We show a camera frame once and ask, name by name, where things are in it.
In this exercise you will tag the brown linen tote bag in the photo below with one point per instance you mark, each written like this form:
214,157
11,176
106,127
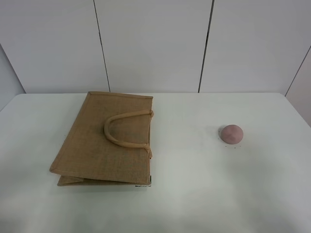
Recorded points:
108,143

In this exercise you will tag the pink peach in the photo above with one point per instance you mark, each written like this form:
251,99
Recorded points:
232,134

